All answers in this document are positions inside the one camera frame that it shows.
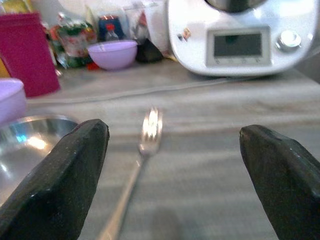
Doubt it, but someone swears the white kitchen food processor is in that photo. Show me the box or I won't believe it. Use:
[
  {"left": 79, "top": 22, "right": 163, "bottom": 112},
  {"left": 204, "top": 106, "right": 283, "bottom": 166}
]
[{"left": 165, "top": 0, "right": 320, "bottom": 77}]

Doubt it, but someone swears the white power cable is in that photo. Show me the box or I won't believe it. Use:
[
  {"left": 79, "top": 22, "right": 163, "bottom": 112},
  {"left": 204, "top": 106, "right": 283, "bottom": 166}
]
[{"left": 26, "top": 76, "right": 266, "bottom": 105}]

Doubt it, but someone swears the dark blue food package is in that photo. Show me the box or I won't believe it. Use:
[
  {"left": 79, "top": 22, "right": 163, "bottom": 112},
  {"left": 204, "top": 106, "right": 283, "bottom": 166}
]
[{"left": 97, "top": 14, "right": 126, "bottom": 42}]

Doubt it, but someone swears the silver metal fork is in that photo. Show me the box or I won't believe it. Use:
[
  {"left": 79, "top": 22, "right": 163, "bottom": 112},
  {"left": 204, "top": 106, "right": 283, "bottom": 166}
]
[{"left": 96, "top": 106, "right": 164, "bottom": 240}]

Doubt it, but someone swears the colourful plastic food bag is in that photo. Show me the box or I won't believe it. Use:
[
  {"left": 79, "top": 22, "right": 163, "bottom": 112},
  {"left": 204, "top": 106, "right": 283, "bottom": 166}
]
[{"left": 49, "top": 12, "right": 98, "bottom": 70}]

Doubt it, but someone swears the magenta plastic container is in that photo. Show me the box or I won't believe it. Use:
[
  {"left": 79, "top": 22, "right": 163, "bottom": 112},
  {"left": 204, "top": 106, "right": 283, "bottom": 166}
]
[{"left": 0, "top": 11, "right": 62, "bottom": 98}]

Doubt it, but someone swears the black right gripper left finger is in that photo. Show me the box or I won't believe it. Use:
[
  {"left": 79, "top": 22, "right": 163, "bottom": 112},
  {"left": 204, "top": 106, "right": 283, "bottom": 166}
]
[{"left": 0, "top": 118, "right": 110, "bottom": 240}]

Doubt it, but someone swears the lilac plastic lidded container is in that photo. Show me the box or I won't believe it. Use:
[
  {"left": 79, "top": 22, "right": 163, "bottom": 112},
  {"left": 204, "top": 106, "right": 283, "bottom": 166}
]
[{"left": 0, "top": 77, "right": 28, "bottom": 126}]

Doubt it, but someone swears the stainless steel bowl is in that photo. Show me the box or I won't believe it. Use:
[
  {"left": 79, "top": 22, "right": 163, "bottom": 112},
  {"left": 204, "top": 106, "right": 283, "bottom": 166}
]
[{"left": 0, "top": 114, "right": 80, "bottom": 207}]

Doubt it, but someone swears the clear plastic bag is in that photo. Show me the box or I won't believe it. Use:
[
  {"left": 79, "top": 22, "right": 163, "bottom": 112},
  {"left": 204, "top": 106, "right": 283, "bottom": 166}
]
[{"left": 123, "top": 2, "right": 161, "bottom": 47}]

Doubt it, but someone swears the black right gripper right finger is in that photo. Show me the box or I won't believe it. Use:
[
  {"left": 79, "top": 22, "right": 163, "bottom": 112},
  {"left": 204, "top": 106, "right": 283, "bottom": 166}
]
[{"left": 239, "top": 124, "right": 320, "bottom": 240}]

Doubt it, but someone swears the lilac plastic bowl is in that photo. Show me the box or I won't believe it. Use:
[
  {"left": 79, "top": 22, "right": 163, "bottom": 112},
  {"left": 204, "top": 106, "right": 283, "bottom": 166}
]
[{"left": 87, "top": 39, "right": 139, "bottom": 71}]

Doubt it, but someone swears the small red-capped bottle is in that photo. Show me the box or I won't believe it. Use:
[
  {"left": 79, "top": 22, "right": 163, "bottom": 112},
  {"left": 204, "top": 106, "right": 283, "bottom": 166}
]
[{"left": 104, "top": 23, "right": 120, "bottom": 42}]

